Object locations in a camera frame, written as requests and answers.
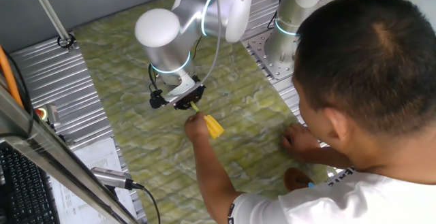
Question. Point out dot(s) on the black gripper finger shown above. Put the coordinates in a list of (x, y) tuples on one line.
[(199, 99), (182, 107)]

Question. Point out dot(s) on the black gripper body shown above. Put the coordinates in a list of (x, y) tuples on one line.
[(195, 96)]

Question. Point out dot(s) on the person's right forearm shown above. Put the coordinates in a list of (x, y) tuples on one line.
[(330, 157)]

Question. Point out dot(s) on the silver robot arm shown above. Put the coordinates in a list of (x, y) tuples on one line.
[(163, 30)]

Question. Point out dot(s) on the person's left forearm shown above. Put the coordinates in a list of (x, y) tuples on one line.
[(211, 176)]

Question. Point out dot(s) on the person's left hand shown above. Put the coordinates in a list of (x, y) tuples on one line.
[(195, 127)]

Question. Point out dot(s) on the person's right hand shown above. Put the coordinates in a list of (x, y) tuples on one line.
[(299, 142)]

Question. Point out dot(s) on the printed paper sheet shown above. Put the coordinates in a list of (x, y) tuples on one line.
[(98, 156)]

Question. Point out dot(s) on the black clamp tool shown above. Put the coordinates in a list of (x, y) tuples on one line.
[(109, 177)]

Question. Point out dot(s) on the red emergency stop button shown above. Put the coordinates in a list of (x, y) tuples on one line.
[(41, 114)]

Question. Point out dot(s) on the thin grey metal rod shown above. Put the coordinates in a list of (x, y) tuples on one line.
[(47, 11)]

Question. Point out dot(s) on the person's head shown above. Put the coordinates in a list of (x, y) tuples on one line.
[(368, 64)]

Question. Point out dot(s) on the white t-shirt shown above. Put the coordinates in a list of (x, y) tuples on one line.
[(340, 203)]

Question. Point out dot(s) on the black keyboard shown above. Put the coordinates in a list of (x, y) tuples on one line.
[(24, 190)]

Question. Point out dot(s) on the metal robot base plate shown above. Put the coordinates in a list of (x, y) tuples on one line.
[(269, 67)]

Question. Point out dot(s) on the aluminium frame profile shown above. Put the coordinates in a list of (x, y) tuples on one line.
[(51, 152)]

